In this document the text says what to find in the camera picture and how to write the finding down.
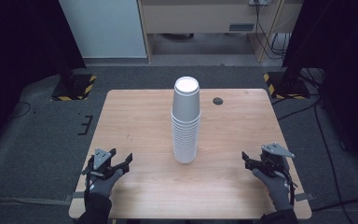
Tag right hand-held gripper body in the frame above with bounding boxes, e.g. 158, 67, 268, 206
250, 142, 296, 179

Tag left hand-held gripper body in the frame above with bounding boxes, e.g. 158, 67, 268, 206
81, 147, 131, 182

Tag stack of white paper cups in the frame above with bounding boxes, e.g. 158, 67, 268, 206
171, 76, 201, 165

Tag person's left hand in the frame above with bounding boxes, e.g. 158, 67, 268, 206
88, 168, 125, 199

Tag grey tape strip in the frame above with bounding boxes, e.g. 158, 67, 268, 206
294, 192, 315, 203
64, 191, 86, 203

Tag striped black stand base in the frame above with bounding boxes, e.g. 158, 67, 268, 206
50, 73, 98, 102
263, 71, 311, 101

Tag dark curtain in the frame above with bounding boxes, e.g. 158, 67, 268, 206
0, 0, 87, 157
282, 0, 358, 175

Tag white cabinet panel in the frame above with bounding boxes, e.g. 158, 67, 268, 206
58, 0, 148, 59

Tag beige wooden desk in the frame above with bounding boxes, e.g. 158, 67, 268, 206
137, 0, 304, 64

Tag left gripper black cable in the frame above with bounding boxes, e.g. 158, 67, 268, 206
83, 157, 96, 206

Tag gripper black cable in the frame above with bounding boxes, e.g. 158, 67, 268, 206
276, 169, 298, 207
83, 157, 96, 206

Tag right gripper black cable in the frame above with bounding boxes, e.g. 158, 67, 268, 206
276, 169, 298, 207

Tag long black floor cable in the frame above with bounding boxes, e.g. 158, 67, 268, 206
276, 69, 353, 224

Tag thin black floor cable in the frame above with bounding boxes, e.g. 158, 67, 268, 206
7, 101, 33, 121

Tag hanging black cables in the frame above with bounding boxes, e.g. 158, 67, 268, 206
254, 0, 293, 61

